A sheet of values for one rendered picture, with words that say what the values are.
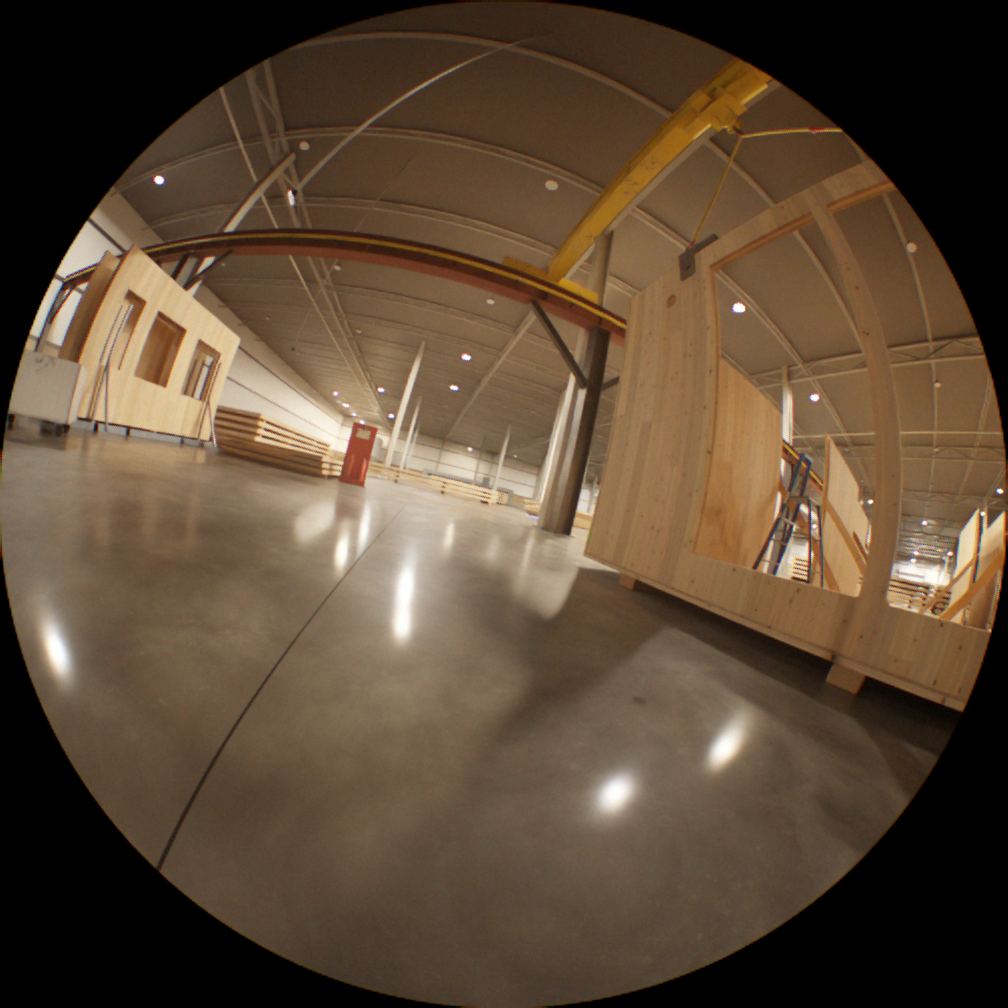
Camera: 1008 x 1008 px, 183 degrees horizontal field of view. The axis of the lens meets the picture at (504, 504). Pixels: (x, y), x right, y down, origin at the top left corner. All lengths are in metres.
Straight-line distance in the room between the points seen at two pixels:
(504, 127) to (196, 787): 11.91
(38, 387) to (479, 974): 4.65
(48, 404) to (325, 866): 4.42
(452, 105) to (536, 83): 2.50
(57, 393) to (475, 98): 10.89
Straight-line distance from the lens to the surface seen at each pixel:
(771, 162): 11.77
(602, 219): 6.95
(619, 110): 10.92
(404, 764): 0.52
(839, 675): 1.63
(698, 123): 5.63
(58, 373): 4.51
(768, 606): 1.72
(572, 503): 7.17
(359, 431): 7.46
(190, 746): 0.54
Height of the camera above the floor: 0.40
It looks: level
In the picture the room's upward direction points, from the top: 14 degrees clockwise
